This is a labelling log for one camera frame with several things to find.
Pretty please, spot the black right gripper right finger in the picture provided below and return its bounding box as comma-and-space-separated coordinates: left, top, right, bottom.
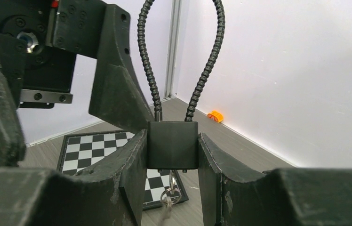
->
198, 133, 352, 226

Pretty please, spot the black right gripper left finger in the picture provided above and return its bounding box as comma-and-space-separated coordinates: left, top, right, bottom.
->
0, 130, 147, 226

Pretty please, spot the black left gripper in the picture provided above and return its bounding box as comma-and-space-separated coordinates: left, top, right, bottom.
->
0, 0, 154, 167

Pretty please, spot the small black cable padlock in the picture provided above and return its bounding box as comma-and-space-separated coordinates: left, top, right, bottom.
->
136, 0, 226, 226

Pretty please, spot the black white checkerboard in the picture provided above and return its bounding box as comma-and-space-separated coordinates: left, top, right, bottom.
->
56, 131, 190, 211

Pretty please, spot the orange toy car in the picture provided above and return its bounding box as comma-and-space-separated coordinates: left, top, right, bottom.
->
207, 110, 224, 123

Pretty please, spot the silver corner frame post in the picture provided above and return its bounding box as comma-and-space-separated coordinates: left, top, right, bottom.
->
164, 0, 182, 99

